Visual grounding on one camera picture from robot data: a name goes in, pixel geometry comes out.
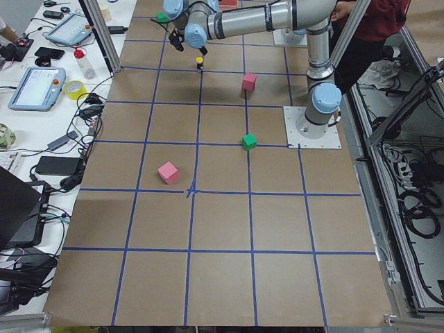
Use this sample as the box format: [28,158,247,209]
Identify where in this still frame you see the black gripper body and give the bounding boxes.
[168,28,187,50]

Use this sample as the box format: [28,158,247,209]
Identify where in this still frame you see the yellow black push button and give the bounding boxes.
[195,56,205,71]

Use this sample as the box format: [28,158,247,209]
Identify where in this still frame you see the green cube near arm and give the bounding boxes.
[241,133,257,151]

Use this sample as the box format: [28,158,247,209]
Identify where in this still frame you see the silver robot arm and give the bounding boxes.
[163,1,342,139]

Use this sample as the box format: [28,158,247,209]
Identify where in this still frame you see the green cube near bin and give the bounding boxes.
[155,12,169,24]

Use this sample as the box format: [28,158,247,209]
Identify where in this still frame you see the pink plastic bin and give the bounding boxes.
[219,0,239,10]

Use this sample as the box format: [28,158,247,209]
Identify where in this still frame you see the pink cube centre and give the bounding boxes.
[241,72,257,92]

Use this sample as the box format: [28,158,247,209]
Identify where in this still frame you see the pink cube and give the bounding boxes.
[157,161,180,185]
[241,72,257,92]

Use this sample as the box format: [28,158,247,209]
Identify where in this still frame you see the clear squeeze bottle red cap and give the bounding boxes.
[74,46,96,80]

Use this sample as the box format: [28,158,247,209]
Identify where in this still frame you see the teach pendant far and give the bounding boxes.
[44,13,92,46]

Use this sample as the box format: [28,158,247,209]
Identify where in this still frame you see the teach pendant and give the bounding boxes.
[44,13,92,46]
[8,67,66,112]

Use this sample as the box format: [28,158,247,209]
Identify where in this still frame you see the yellow tape roll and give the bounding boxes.
[63,80,87,100]

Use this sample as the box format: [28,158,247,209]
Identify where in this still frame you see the black smartphone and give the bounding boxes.
[34,47,65,60]

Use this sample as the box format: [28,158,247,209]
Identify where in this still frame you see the pink cube far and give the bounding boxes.
[157,161,180,185]

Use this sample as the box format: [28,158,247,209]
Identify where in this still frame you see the teach pendant near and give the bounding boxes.
[8,67,66,112]

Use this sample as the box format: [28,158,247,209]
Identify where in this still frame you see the black power adapter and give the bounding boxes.
[35,156,80,176]

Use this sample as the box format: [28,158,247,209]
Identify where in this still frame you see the person in red shirt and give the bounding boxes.
[335,0,411,94]

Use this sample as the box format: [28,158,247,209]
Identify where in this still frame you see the black laptop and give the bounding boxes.
[1,168,49,250]

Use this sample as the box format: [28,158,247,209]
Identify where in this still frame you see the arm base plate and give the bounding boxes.
[283,106,341,149]
[273,28,307,48]

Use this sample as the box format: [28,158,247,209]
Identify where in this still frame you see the aluminium frame post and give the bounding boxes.
[79,0,121,74]

